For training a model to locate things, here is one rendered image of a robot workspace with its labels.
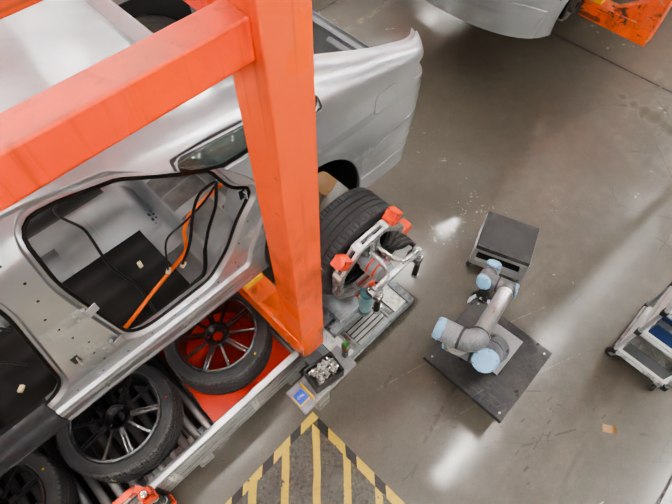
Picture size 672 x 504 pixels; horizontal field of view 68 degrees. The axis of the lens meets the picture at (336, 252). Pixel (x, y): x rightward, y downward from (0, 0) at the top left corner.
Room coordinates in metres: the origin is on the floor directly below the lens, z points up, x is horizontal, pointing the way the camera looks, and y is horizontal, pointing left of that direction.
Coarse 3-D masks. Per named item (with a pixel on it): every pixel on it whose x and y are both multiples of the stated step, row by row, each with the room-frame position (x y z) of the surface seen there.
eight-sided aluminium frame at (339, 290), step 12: (372, 228) 1.54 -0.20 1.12; (384, 228) 1.54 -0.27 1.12; (396, 228) 1.62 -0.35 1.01; (360, 240) 1.46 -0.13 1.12; (372, 240) 1.46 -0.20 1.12; (348, 252) 1.40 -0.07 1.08; (360, 252) 1.39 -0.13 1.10; (336, 276) 1.31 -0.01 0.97; (360, 276) 1.51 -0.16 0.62; (336, 288) 1.33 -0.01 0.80; (348, 288) 1.40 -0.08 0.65; (360, 288) 1.42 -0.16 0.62
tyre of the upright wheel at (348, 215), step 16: (352, 192) 1.75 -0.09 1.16; (368, 192) 1.80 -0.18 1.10; (336, 208) 1.63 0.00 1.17; (352, 208) 1.63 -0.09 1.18; (368, 208) 1.64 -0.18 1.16; (384, 208) 1.67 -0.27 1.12; (320, 224) 1.55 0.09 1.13; (336, 224) 1.53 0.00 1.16; (352, 224) 1.52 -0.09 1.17; (368, 224) 1.56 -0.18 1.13; (320, 240) 1.47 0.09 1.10; (336, 240) 1.45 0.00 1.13; (352, 240) 1.47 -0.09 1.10
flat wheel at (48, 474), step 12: (36, 456) 0.42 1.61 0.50; (48, 456) 0.44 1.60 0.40; (12, 468) 0.36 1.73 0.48; (24, 468) 0.36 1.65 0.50; (36, 468) 0.36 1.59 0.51; (48, 468) 0.36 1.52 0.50; (60, 468) 0.38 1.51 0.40; (0, 480) 0.32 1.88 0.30; (12, 480) 0.31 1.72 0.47; (36, 480) 0.31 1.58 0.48; (48, 480) 0.31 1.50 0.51; (60, 480) 0.31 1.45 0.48; (72, 480) 0.33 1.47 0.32; (24, 492) 0.25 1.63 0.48; (48, 492) 0.25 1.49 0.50; (60, 492) 0.25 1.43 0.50; (72, 492) 0.26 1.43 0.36
